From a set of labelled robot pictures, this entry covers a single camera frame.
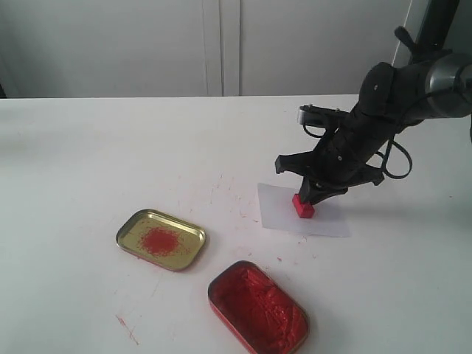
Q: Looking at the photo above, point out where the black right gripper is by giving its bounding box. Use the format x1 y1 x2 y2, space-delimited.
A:
275 106 406 205

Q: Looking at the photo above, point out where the red plastic stamp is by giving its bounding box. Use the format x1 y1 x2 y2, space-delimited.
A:
292 193 315 219

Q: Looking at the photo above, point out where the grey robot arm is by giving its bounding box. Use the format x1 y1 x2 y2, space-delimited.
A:
274 52 471 205

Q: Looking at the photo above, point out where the red ink pad tin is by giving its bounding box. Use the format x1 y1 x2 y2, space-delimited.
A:
207 260 310 353

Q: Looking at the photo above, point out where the white paper sheet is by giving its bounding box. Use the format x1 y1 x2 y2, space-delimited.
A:
257 183 350 237

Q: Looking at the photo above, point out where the gold tin lid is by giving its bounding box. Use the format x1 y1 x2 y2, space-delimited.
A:
116 209 207 271

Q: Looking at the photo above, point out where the white cabinet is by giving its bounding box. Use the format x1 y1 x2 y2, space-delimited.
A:
1 1 427 97

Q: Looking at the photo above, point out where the black cable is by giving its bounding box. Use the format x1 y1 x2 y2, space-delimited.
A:
375 25 472 181

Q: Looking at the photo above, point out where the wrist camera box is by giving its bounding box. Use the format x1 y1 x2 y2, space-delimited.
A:
298 105 348 129

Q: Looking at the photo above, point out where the dark post at right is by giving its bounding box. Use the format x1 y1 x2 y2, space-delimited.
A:
416 0 460 50

